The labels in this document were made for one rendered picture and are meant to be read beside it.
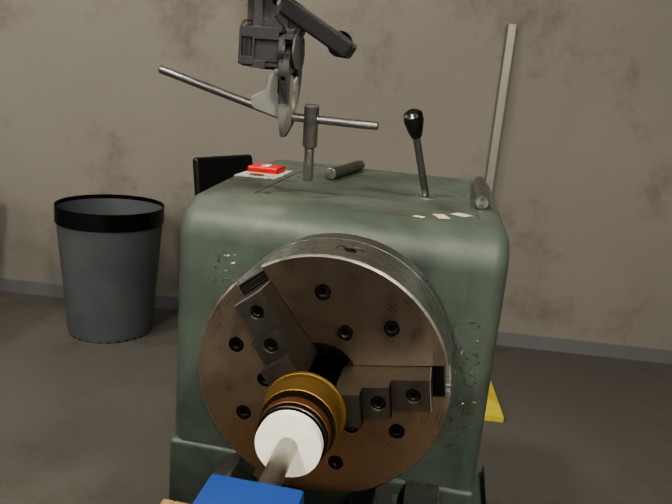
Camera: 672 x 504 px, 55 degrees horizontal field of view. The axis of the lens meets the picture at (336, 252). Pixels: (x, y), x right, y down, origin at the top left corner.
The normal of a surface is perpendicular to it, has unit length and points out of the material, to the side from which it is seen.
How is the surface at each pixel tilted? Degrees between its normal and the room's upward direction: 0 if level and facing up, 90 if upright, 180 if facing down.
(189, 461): 90
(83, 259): 95
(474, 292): 90
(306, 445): 90
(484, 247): 54
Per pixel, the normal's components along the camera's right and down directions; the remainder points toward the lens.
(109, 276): 0.25, 0.34
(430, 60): -0.08, 0.24
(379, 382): -0.07, -0.97
